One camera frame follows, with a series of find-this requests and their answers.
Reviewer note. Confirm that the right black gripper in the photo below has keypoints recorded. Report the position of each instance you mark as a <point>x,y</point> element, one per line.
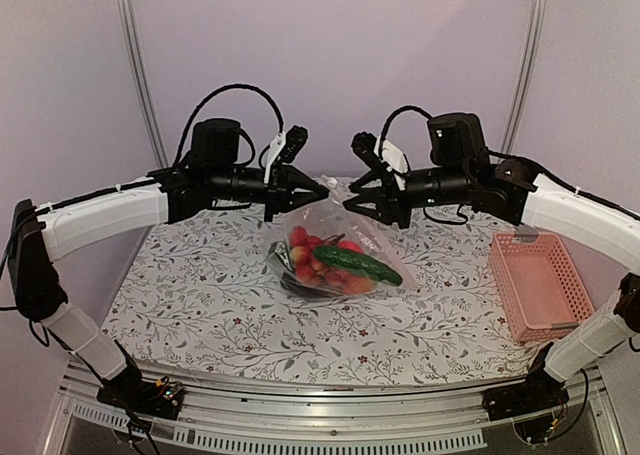
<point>389,199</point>

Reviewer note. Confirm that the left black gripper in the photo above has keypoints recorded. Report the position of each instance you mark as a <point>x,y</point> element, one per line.
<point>281,186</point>

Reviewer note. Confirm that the clear zip top bag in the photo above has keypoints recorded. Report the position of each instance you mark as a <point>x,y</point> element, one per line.
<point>329,217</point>

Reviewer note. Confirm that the green fake cucumber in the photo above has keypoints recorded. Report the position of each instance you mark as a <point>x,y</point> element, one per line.
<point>359,264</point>

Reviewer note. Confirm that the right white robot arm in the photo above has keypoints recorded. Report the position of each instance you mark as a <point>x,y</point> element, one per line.
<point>518,191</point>

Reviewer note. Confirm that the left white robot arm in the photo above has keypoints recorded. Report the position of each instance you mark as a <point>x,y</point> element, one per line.
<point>209,173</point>

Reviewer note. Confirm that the fake lychee bunch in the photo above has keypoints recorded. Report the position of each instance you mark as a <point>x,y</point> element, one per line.
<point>349,284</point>

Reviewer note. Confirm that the dark purple fake eggplant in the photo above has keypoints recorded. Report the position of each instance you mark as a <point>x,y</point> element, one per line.
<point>292,265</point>

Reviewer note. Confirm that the floral patterned table cloth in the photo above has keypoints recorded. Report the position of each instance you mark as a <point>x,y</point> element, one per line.
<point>200,296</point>

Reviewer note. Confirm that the pink perforated plastic basket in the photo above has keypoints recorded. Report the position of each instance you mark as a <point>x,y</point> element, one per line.
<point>542,294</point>

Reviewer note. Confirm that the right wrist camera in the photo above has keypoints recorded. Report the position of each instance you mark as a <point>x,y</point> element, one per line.
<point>378,154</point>

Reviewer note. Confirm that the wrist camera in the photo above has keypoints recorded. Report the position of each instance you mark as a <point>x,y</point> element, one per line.
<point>282,150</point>
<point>378,154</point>

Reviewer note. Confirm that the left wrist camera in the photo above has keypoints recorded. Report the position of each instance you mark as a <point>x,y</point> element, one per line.
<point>282,150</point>

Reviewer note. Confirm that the front aluminium rail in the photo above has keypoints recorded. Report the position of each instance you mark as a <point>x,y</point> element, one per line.
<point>233,415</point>

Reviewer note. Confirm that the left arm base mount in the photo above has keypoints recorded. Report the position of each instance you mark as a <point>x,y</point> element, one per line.
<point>162,398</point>

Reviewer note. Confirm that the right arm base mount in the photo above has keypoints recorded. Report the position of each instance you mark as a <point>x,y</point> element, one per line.
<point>535,393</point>

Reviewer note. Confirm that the right aluminium frame post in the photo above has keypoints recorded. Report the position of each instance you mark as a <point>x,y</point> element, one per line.
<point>532,42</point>

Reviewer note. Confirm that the aluminium frame post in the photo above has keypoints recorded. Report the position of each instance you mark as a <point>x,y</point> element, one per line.
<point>138,72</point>
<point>532,42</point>

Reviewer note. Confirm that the left aluminium frame post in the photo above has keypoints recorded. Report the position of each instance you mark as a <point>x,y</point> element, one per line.
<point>138,72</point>

